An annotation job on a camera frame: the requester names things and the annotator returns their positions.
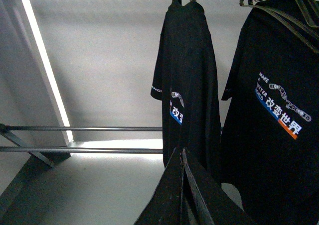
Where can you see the black hanging t-shirt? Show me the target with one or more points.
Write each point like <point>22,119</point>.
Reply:
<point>270,139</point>

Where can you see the grey lower rack bar rear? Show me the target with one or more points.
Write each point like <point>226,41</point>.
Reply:
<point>4,127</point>

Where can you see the olive clothes hanger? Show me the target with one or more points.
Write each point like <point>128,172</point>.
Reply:
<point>300,17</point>

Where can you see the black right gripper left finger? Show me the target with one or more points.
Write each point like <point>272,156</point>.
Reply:
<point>165,206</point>

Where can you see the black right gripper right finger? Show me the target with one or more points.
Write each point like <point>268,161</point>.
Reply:
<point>212,204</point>

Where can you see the grey rack bar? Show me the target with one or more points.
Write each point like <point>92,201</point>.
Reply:
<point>4,127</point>
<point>82,150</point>

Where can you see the black printed t-shirt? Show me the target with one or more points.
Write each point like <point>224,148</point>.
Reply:
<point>185,81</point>

